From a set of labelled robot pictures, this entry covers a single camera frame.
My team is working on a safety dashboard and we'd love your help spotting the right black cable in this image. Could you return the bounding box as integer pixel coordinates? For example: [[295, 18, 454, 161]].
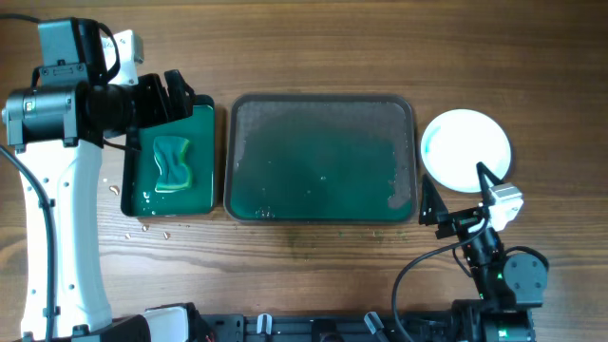
[[390, 218, 490, 342]]

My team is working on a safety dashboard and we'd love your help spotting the white plate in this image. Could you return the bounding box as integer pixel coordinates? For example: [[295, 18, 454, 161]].
[[420, 109, 512, 193]]

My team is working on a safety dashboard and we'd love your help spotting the large dark serving tray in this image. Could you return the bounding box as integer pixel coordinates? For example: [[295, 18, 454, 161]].
[[223, 93, 418, 225]]

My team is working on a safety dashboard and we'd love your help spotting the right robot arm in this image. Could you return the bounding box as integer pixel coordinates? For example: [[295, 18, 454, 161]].
[[403, 162, 549, 342]]

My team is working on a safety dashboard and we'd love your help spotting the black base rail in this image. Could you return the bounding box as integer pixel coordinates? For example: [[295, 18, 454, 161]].
[[188, 311, 461, 342]]

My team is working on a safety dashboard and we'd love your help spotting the small green water tray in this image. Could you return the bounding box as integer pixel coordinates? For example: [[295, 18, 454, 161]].
[[121, 95, 217, 218]]

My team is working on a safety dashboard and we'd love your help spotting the black cable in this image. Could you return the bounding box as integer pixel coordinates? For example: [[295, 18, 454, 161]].
[[0, 12, 59, 342], [390, 218, 490, 342]]

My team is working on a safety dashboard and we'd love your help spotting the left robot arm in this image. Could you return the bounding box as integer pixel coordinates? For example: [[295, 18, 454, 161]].
[[1, 17, 200, 341]]

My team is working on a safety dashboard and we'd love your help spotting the left black cable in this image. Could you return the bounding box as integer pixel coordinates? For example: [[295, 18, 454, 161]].
[[0, 12, 59, 342]]

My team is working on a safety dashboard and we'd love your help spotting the green yellow sponge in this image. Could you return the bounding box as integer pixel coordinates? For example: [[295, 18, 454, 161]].
[[153, 136, 193, 193]]

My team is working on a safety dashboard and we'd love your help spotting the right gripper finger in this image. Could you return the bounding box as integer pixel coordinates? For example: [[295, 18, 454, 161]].
[[419, 175, 448, 224], [476, 161, 504, 202]]

